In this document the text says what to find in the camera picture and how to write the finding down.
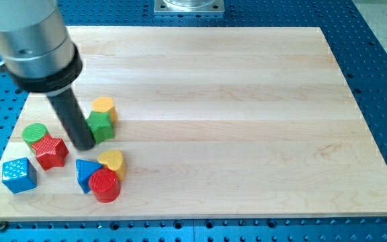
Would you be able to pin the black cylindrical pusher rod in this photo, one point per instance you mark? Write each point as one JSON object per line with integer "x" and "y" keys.
{"x": 72, "y": 119}

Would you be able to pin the green star block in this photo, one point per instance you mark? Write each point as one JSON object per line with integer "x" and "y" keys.
{"x": 101, "y": 126}

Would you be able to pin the yellow hexagon block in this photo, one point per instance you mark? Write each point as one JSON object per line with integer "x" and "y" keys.
{"x": 105, "y": 104}

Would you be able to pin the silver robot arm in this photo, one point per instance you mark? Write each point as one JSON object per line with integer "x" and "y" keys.
{"x": 38, "y": 54}

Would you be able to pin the blue triangle block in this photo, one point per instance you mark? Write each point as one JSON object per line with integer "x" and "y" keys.
{"x": 84, "y": 170}

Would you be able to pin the red star block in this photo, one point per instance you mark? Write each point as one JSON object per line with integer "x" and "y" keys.
{"x": 50, "y": 152}

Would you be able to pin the green cylinder block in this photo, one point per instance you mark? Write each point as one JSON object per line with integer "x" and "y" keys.
{"x": 34, "y": 133}

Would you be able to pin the yellow heart block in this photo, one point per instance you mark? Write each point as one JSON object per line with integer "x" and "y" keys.
{"x": 114, "y": 160}

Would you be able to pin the red cylinder block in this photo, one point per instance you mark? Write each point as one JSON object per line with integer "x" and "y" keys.
{"x": 105, "y": 185}

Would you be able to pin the blue cube block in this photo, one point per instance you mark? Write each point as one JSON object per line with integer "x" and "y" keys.
{"x": 19, "y": 175}

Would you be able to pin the light wooden board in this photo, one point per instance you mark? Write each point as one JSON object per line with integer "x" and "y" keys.
{"x": 216, "y": 123}

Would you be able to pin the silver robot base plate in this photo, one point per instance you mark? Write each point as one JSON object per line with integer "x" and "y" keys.
{"x": 189, "y": 6}

